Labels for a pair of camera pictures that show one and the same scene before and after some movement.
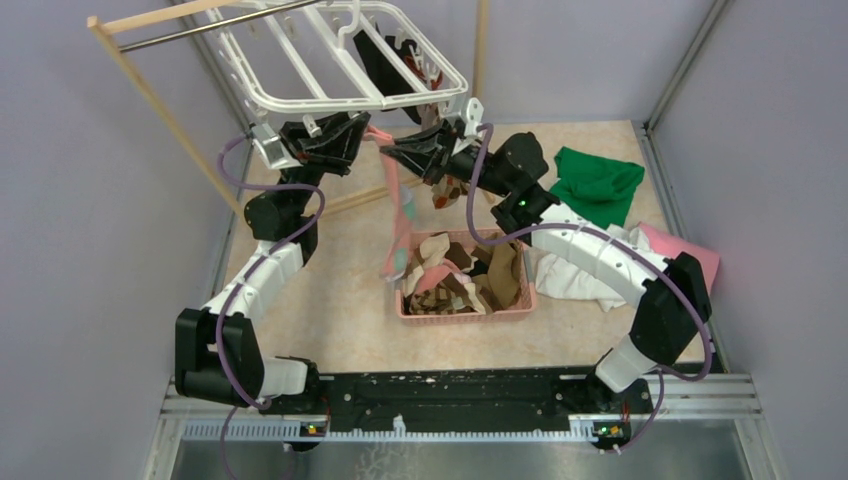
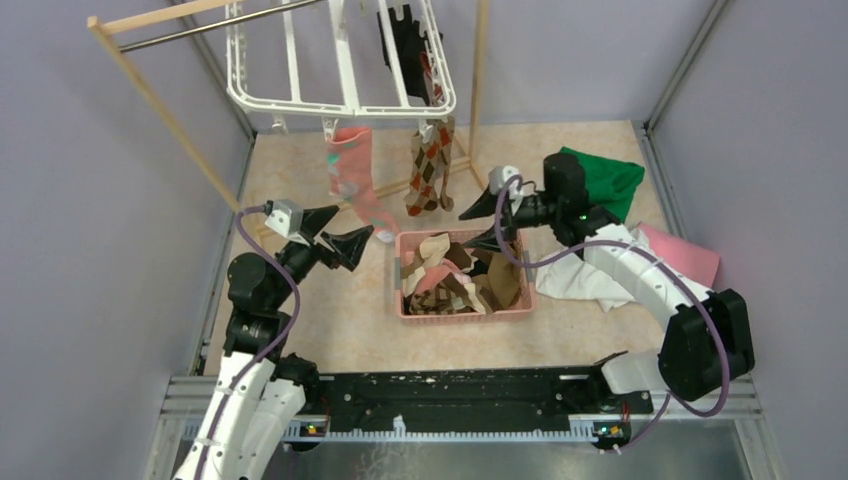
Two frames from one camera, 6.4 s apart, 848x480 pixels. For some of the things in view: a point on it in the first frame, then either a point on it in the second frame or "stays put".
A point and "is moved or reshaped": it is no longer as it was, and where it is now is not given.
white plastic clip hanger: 332,59 is moved or reshaped
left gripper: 334,149 → 348,246
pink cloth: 668,247 stays put
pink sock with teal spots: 403,208 → 351,178
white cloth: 559,278 stays put
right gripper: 432,162 → 483,207
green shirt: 600,190 stays put
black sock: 383,80 → 410,44
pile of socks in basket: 445,277 stays put
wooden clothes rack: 119,52 stays put
